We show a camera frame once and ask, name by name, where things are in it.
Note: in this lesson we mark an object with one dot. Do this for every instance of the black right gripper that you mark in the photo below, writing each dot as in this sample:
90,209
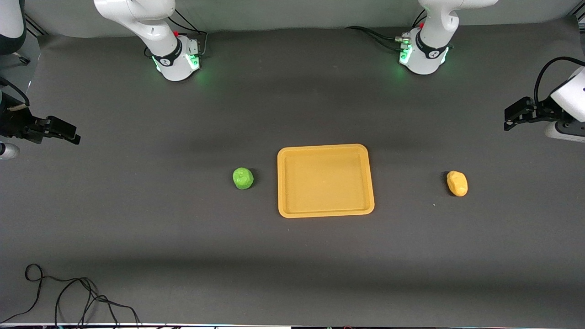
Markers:
17,124

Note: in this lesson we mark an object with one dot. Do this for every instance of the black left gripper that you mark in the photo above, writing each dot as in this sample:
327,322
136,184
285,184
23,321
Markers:
540,111

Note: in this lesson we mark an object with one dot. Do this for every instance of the yellow potato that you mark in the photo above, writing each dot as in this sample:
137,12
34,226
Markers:
457,183

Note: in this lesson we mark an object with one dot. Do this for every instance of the green apple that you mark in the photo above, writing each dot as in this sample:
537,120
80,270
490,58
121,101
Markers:
243,178

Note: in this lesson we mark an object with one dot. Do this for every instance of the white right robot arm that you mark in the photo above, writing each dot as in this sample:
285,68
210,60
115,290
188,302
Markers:
155,27

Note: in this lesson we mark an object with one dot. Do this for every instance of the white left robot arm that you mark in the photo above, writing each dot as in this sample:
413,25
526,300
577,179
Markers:
429,50

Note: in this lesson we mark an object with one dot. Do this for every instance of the orange plastic tray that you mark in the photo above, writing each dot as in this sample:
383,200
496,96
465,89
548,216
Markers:
324,180

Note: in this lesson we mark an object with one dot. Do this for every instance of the black stand leg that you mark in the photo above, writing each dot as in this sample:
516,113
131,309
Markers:
22,58

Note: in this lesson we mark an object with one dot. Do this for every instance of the dark grey table mat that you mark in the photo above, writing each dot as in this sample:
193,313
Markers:
292,114

